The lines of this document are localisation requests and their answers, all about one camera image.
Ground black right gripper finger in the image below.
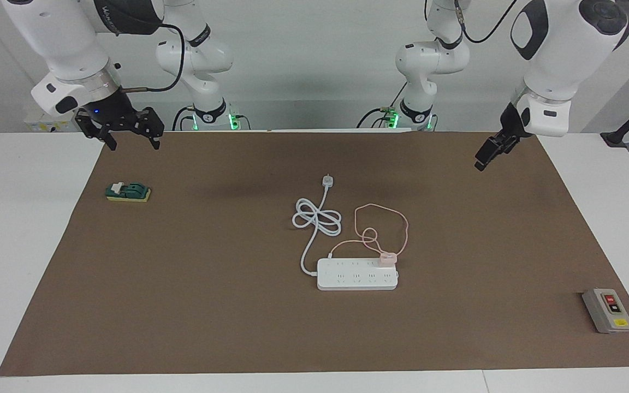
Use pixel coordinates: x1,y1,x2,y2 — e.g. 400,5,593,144
130,107,165,150
74,109,118,151

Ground pink charging cable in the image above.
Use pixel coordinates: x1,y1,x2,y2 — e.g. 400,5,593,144
328,204,410,260

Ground white power strip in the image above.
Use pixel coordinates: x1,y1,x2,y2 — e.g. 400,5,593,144
316,258,399,291

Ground white box with yellow labels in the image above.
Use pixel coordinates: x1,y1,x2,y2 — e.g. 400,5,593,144
24,109,81,133

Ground brown table mat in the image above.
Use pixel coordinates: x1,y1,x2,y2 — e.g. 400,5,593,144
0,130,629,377

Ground grey push button box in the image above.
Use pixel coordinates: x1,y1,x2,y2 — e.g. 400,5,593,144
581,288,629,334

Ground black right base cables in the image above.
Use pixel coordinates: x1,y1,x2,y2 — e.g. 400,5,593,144
171,105,198,132

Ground black base cables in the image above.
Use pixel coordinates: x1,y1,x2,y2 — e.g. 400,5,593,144
171,105,198,132
355,82,409,130

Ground green knife switch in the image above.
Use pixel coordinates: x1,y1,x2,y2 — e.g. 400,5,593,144
105,181,152,203

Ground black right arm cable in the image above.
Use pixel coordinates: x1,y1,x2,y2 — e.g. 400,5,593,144
118,16,186,93

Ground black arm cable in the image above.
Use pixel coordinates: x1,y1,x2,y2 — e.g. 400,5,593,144
118,16,186,93
454,0,520,44

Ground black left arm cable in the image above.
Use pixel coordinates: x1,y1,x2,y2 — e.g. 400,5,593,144
454,0,520,44

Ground black left base cables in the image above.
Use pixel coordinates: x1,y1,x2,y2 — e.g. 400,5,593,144
355,82,409,130

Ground white power strip cord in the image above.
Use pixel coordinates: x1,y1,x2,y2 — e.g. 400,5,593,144
292,174,343,277

